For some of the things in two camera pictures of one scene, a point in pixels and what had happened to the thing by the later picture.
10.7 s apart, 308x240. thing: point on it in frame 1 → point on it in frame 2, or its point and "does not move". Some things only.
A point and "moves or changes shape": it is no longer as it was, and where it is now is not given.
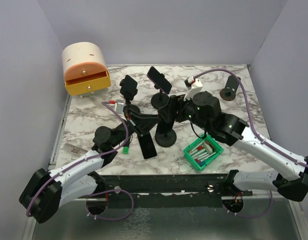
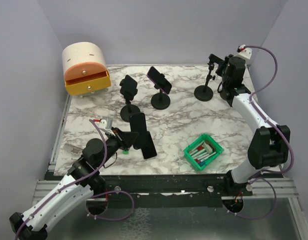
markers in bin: (199, 154) does not move
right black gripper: (168, 110) → (219, 70)
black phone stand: (159, 100) does not move
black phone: (163, 127) moves or changes shape
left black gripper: (142, 122) → (125, 139)
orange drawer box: (85, 69) does not move
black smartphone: (147, 145) does not move
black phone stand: (165, 140) → (204, 92)
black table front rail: (168, 191) does not move
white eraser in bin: (208, 148) does not move
